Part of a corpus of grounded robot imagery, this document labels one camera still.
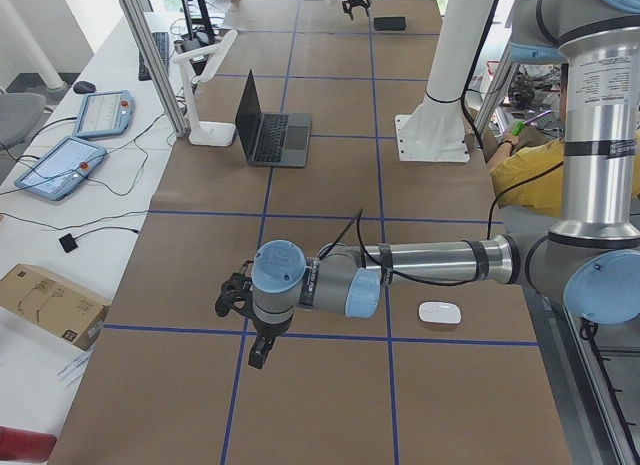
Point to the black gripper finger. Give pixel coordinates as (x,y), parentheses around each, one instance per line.
(348,11)
(260,350)

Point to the black mouse pad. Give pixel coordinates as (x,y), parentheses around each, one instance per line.
(390,23)

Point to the grey laptop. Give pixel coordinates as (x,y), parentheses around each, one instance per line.
(271,139)

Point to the white computer mouse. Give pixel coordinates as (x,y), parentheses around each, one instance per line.
(438,312)

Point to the black computer mouse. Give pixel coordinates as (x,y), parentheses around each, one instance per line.
(84,87)

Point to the brown paper table cover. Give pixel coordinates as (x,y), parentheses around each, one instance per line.
(438,375)

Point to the brown cardboard box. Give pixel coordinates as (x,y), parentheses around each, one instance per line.
(55,304)

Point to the small black square sensor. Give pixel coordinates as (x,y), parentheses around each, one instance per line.
(68,242)

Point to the person in yellow shirt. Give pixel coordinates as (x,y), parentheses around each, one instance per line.
(509,166)

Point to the blue teach pendant near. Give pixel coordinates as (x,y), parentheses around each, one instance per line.
(61,170)

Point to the blue teach pendant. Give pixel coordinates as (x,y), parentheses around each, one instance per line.
(61,170)
(104,114)

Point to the blue teach pendant far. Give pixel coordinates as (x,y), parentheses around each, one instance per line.
(104,114)

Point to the red object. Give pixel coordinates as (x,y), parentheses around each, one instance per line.
(26,446)

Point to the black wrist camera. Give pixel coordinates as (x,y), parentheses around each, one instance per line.
(235,295)

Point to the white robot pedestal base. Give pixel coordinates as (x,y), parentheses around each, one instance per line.
(434,131)

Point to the aluminium frame post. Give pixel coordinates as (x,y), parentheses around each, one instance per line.
(142,35)

